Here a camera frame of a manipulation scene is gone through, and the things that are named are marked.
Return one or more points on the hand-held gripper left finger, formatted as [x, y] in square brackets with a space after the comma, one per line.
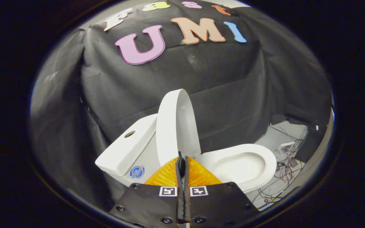
[150, 202]

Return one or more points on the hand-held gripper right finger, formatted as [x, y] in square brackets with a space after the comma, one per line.
[220, 202]

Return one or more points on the white toilet lid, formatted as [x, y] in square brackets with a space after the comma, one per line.
[176, 126]

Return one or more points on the white toilet bowl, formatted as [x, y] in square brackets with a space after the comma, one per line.
[239, 166]

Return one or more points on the white toilet tank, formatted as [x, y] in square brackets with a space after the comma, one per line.
[128, 148]

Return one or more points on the black device box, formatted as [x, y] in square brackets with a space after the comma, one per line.
[310, 144]

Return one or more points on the black backdrop cloth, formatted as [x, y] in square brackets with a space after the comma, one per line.
[201, 79]

